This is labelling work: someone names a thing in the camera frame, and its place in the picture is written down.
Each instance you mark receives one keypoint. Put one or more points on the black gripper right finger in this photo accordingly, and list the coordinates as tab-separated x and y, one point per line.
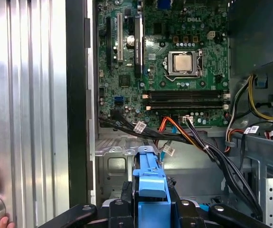
186	216

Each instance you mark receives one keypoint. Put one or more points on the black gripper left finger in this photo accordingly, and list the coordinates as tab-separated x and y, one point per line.
124	213

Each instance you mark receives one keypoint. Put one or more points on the hard disk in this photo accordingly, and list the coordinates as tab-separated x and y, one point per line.
150	180

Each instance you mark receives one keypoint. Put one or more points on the metal disk bay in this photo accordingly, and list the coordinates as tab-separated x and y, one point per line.
114	164

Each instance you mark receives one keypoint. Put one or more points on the dark RAM stick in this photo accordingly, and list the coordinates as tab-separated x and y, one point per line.
186	106

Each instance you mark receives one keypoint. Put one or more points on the green Dell motherboard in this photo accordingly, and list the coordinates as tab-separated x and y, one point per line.
165	95

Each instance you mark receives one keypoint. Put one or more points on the black open PC case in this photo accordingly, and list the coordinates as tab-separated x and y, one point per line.
77	95

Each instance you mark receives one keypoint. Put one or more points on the metal CPU socket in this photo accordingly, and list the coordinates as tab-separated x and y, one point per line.
170	63

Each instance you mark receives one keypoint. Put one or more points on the silver CPU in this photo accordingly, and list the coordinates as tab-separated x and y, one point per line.
184	62

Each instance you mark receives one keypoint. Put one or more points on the black graphics card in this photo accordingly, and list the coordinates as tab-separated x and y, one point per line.
138	47

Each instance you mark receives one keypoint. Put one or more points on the grey power supply unit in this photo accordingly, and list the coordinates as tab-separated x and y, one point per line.
257	28

